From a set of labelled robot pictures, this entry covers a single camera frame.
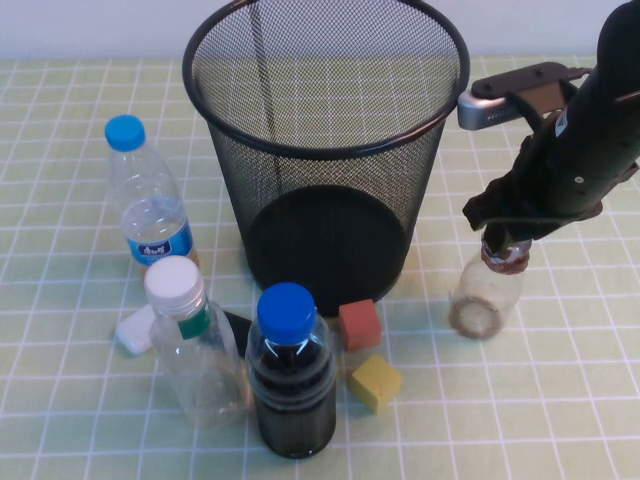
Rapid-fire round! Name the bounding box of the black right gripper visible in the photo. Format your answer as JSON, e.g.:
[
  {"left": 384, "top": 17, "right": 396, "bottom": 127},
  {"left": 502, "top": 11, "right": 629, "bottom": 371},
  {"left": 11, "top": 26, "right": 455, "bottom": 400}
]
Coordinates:
[{"left": 462, "top": 67, "right": 640, "bottom": 251}]

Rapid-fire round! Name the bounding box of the small brown-labelled clear bottle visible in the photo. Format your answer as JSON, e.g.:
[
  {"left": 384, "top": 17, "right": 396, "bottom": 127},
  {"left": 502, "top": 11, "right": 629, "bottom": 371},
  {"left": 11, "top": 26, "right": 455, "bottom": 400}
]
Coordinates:
[{"left": 447, "top": 238, "right": 534, "bottom": 341}]

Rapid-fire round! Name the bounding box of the clear white-capped bottle green label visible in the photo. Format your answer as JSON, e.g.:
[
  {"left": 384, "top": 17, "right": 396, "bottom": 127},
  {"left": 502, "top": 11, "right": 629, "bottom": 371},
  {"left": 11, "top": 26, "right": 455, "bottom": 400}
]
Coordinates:
[{"left": 143, "top": 255, "right": 251, "bottom": 430}]

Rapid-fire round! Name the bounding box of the black mesh wastebasket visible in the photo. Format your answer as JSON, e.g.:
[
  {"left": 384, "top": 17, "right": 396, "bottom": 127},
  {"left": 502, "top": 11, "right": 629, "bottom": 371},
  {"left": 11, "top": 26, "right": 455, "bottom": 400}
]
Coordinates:
[{"left": 181, "top": 0, "right": 472, "bottom": 319}]

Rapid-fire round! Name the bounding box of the green checked tablecloth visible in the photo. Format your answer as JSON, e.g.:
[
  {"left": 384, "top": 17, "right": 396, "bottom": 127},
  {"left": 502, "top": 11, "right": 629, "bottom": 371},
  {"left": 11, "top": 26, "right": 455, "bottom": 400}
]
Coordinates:
[{"left": 0, "top": 54, "right": 640, "bottom": 480}]

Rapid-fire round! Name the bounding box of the orange cube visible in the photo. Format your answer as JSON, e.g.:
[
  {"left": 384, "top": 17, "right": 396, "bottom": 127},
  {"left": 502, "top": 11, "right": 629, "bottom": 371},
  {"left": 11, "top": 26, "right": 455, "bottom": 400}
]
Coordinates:
[{"left": 338, "top": 298, "right": 384, "bottom": 352}]

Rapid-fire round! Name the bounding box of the yellow cube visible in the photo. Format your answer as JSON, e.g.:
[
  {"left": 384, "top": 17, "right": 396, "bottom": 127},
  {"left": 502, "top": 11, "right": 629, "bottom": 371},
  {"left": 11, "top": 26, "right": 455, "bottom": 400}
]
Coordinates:
[{"left": 349, "top": 353, "right": 403, "bottom": 414}]

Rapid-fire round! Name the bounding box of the blue-capped dark liquid bottle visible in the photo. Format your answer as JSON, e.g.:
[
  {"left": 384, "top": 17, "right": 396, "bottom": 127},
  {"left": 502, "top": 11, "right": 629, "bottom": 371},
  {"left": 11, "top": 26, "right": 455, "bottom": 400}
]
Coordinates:
[{"left": 244, "top": 282, "right": 338, "bottom": 459}]

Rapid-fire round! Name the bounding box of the black small case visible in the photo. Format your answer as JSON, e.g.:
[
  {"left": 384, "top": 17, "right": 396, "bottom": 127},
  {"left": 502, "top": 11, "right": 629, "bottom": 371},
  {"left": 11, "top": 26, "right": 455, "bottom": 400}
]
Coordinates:
[{"left": 222, "top": 309, "right": 254, "bottom": 359}]

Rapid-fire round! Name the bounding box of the light-blue-capped water bottle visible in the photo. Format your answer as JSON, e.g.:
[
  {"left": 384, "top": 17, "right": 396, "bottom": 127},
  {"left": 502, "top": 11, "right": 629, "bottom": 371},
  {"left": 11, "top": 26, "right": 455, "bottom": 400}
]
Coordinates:
[{"left": 103, "top": 114, "right": 201, "bottom": 281}]

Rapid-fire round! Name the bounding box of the white earbud case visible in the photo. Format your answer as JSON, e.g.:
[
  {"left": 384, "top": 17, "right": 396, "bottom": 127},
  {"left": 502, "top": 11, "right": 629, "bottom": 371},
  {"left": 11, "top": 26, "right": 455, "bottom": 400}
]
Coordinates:
[{"left": 115, "top": 303, "right": 157, "bottom": 356}]

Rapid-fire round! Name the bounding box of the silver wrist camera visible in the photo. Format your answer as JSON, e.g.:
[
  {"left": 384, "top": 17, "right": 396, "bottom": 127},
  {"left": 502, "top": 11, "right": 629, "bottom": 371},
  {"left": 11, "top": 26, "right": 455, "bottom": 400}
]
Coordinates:
[{"left": 457, "top": 92, "right": 524, "bottom": 131}]

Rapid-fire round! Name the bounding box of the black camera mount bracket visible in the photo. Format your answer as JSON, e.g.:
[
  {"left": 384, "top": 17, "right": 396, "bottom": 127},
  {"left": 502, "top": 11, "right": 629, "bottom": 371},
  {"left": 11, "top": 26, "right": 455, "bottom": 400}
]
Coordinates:
[{"left": 471, "top": 61, "right": 596, "bottom": 119}]

